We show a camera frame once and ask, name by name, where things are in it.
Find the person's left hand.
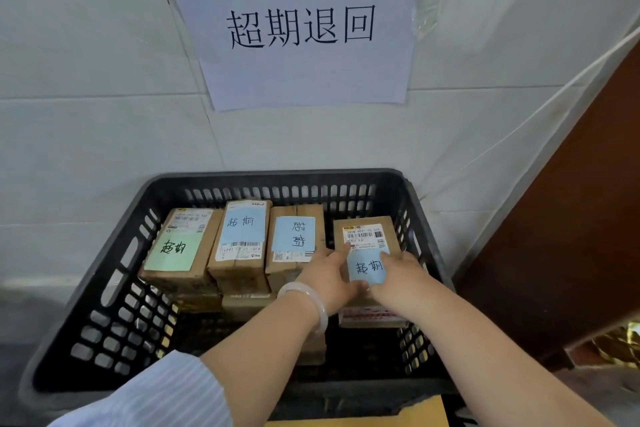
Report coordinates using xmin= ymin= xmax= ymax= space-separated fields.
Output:
xmin=295 ymin=246 xmax=369 ymax=318

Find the person's right hand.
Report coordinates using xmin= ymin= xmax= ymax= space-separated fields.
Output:
xmin=367 ymin=251 xmax=445 ymax=324

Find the cardboard box small blue note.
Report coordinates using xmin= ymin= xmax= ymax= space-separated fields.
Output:
xmin=333 ymin=215 xmax=409 ymax=330

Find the black plastic crate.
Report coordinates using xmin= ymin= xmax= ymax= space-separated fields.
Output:
xmin=19 ymin=169 xmax=459 ymax=422

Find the cardboard box black print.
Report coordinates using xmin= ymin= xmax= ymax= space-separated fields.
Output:
xmin=265 ymin=394 xmax=451 ymax=427

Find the box with green note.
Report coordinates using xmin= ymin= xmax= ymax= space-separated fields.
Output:
xmin=138 ymin=207 xmax=225 ymax=295

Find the person's right forearm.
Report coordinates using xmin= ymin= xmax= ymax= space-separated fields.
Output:
xmin=407 ymin=284 xmax=616 ymax=427

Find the person's left forearm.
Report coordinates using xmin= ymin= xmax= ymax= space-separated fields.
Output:
xmin=199 ymin=286 xmax=326 ymax=427

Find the brown wooden cabinet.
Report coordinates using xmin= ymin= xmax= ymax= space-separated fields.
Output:
xmin=455 ymin=36 xmax=640 ymax=368

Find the white paper sign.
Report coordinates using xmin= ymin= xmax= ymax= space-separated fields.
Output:
xmin=149 ymin=0 xmax=436 ymax=112

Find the light blue striped sleeve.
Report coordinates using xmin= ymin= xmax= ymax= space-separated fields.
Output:
xmin=47 ymin=350 xmax=233 ymax=427

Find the gold foil ornament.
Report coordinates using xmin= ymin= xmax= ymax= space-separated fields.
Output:
xmin=592 ymin=321 xmax=640 ymax=368

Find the white jade bracelet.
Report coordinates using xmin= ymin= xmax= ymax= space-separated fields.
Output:
xmin=276 ymin=281 xmax=330 ymax=335

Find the white cable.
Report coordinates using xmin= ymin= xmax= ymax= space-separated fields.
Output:
xmin=425 ymin=26 xmax=640 ymax=187

